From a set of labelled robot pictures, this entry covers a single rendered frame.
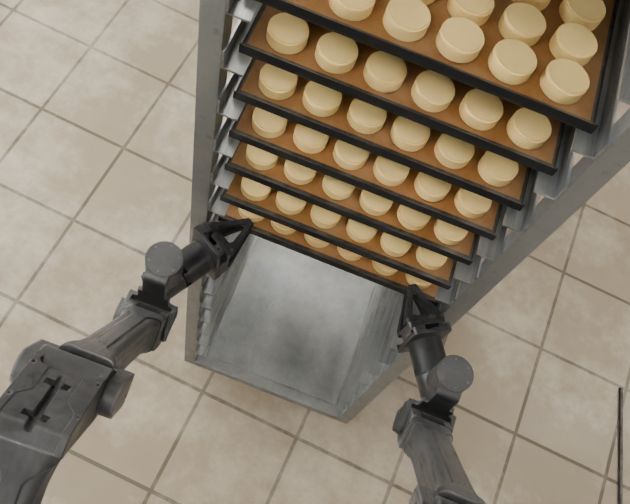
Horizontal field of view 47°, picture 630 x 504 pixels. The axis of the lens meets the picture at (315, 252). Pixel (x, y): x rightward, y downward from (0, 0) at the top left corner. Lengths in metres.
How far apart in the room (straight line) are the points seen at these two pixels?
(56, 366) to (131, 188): 1.64
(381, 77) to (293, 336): 1.28
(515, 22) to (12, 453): 0.67
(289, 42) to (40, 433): 0.50
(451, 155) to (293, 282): 1.22
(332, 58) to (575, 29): 0.27
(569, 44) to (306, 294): 1.38
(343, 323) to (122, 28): 1.34
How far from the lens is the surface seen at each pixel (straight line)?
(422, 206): 1.02
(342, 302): 2.11
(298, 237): 1.24
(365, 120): 0.95
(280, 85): 0.95
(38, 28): 2.78
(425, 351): 1.19
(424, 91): 0.88
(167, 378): 2.15
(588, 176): 0.85
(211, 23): 0.83
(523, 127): 0.90
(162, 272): 1.09
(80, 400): 0.74
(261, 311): 2.06
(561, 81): 0.83
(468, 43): 0.82
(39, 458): 0.73
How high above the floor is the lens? 2.08
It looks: 64 degrees down
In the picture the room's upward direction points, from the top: 23 degrees clockwise
